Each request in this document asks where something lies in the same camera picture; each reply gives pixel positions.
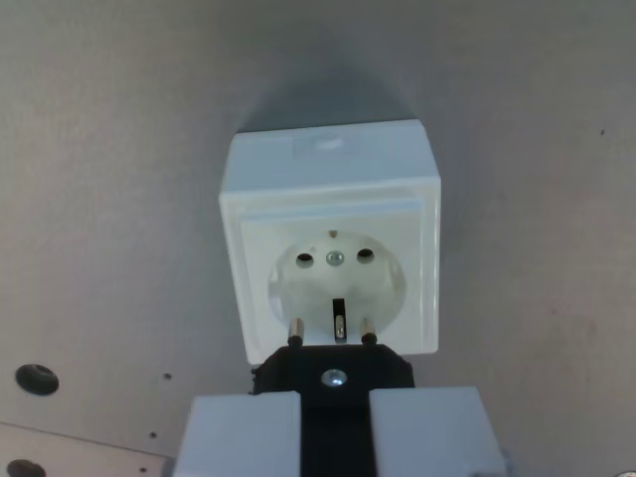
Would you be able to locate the white wall socket box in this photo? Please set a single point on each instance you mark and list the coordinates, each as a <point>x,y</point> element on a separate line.
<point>328,208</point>

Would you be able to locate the black two-pin power plug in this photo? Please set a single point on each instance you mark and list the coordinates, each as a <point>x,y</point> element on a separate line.
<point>338,412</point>

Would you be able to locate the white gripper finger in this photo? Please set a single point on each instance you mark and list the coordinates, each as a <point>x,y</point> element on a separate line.
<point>238,437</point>
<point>432,437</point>

